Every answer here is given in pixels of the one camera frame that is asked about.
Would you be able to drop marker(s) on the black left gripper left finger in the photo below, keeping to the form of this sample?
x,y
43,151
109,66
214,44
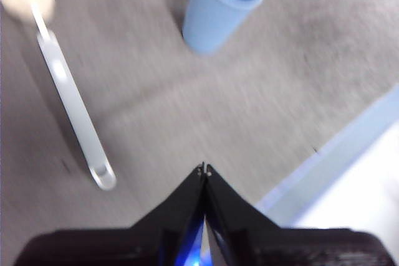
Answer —
x,y
124,247

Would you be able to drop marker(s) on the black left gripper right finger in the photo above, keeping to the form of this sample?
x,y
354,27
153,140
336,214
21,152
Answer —
x,y
280,247

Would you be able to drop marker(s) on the grey cup brush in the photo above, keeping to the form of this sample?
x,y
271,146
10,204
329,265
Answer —
x,y
71,97

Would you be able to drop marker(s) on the blue ribbed plastic cup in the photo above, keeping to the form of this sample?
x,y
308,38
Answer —
x,y
212,20

